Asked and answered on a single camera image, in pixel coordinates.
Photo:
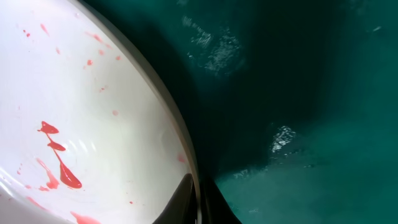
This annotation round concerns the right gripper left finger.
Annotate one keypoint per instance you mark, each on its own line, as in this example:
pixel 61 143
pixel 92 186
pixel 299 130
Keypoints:
pixel 182 207

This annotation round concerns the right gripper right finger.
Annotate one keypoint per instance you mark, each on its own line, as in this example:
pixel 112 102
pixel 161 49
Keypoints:
pixel 214 207

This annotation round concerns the white plate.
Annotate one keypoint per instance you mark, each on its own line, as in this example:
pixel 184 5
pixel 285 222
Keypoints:
pixel 89 133

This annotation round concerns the teal plastic tray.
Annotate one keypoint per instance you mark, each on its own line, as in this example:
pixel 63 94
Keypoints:
pixel 291 104

